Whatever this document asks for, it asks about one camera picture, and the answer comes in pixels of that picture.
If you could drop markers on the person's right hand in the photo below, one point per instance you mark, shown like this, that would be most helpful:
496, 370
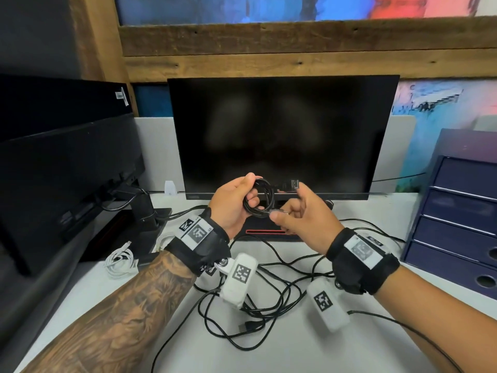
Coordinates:
310, 225

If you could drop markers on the person's left hand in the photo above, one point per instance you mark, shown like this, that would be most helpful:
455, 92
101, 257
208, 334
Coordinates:
229, 205

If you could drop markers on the navy blue drawer unit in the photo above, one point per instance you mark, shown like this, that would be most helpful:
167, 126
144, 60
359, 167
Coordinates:
458, 229

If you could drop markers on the person's right forearm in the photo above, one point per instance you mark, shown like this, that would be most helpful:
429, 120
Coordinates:
446, 318

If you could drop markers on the person's left forearm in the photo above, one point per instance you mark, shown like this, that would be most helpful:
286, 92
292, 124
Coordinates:
116, 322

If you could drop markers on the white partition panel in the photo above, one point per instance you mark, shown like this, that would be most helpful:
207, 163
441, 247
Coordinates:
392, 151
159, 151

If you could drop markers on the black computer monitor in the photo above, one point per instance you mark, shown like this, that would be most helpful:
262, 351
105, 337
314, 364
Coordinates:
283, 132

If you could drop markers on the black panel with white sticker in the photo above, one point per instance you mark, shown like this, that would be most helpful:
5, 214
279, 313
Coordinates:
58, 104

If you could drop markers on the white background table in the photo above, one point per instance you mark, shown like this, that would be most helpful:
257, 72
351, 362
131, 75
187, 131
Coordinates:
487, 123

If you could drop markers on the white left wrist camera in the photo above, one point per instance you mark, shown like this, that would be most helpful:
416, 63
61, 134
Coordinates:
238, 283

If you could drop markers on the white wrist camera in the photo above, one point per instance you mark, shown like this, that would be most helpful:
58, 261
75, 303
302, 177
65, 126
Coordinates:
238, 283
326, 306

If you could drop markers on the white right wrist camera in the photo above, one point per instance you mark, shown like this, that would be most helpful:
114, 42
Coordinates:
326, 306

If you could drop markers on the black monitor arm base plate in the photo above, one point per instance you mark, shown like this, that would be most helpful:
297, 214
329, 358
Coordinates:
124, 236

